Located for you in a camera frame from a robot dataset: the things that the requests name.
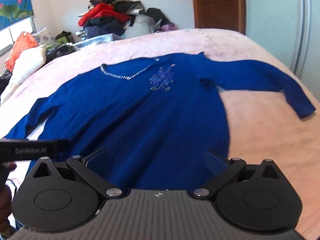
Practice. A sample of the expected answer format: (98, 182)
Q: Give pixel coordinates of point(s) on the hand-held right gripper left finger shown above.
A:
(96, 159)

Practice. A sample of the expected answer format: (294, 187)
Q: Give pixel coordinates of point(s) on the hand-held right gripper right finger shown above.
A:
(214, 163)

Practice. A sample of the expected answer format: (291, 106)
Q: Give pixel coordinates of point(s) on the blue beaded sweater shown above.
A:
(150, 117)

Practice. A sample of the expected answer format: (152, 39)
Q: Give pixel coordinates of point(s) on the pile of clothes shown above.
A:
(107, 15)

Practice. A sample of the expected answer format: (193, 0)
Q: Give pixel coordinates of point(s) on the person's left hand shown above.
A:
(5, 206)

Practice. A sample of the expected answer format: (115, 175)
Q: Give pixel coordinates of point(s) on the dark patterned cloth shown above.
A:
(5, 82)

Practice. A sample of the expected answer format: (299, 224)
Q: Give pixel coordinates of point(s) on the dark furry cloth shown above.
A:
(61, 51)

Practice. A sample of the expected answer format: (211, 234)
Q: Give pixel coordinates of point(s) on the orange plastic bag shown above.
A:
(20, 47)

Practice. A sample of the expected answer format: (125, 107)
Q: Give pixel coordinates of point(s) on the grey floral pillow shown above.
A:
(45, 36)

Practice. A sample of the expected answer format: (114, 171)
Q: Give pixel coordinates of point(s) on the green and black box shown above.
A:
(64, 37)

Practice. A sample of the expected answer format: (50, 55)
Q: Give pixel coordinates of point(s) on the window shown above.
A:
(17, 33)

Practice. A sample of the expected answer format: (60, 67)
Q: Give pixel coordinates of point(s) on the light blue quilt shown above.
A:
(100, 38)

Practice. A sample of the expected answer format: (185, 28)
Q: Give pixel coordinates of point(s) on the clear plastic bag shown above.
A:
(141, 26)

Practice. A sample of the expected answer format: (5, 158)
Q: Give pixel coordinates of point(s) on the purple bag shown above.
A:
(167, 27)

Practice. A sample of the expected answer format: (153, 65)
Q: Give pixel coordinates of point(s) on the black bag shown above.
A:
(156, 16)

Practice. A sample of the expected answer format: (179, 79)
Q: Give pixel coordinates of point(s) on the pale sliding wardrobe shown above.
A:
(275, 17)

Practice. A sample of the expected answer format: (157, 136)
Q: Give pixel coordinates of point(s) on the brown wooden door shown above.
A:
(217, 5)

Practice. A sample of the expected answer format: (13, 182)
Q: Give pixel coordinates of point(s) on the lotus wall poster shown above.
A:
(12, 2)

